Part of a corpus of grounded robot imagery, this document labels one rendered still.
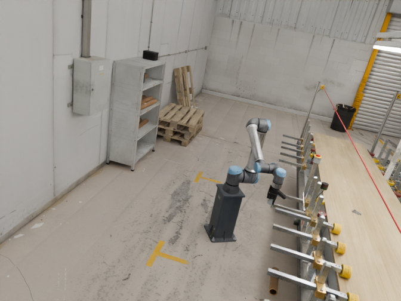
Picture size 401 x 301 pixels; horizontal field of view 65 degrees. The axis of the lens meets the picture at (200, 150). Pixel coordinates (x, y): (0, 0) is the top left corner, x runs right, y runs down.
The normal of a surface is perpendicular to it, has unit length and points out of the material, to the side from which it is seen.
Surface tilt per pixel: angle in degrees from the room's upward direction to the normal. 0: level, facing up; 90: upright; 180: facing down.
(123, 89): 90
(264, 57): 90
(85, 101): 90
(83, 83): 90
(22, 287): 0
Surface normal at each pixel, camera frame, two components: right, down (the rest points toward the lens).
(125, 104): -0.23, 0.34
